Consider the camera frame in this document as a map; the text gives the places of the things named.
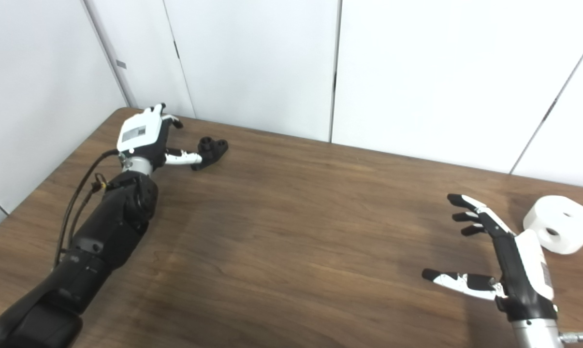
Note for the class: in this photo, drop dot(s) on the round white piece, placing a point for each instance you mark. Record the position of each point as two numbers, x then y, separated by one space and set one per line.
574 227

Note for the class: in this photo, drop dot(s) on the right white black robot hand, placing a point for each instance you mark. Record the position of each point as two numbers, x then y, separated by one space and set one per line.
521 275

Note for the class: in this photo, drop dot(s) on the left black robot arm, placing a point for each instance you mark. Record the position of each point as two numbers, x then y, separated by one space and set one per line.
103 241

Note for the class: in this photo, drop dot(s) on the black flanged holder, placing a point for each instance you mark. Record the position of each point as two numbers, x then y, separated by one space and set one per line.
213 150

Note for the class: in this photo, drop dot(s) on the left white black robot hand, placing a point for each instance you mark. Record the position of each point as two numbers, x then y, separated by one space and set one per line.
141 133

